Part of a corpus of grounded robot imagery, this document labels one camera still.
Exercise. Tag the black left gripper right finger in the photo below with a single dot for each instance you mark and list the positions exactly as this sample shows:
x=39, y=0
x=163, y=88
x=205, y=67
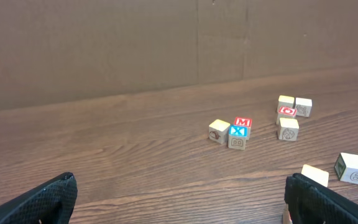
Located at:
x=310, y=202

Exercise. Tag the blue X wooden block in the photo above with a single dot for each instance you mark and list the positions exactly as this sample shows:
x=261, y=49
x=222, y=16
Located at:
x=237, y=137

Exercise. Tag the yellow wooden block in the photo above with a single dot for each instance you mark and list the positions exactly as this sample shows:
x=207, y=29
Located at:
x=316, y=174
x=218, y=131

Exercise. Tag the red M wooden block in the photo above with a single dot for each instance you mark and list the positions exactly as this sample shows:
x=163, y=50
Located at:
x=245, y=122

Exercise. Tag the yellow top wooden block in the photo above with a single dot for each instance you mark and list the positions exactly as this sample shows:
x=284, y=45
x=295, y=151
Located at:
x=218, y=131

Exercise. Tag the yellow top turtle block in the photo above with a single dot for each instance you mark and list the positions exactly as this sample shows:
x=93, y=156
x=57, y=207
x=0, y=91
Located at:
x=288, y=129

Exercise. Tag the yellow top far block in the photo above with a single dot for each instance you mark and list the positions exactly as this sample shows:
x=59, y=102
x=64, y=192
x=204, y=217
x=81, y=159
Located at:
x=286, y=101

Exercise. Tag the plain white far block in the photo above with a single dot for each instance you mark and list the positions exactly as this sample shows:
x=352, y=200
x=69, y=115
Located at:
x=303, y=107

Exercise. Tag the red C wooden block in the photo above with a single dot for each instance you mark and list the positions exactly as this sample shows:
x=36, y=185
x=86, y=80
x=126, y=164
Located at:
x=285, y=112

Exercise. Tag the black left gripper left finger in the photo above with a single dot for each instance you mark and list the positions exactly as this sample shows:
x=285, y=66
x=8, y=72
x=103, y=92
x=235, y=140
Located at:
x=51, y=202

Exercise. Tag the white number six block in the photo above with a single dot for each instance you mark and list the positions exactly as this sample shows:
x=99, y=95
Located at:
x=346, y=167

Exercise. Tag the cardboard back wall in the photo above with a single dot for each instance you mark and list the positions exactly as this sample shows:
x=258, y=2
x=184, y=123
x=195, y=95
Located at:
x=59, y=51

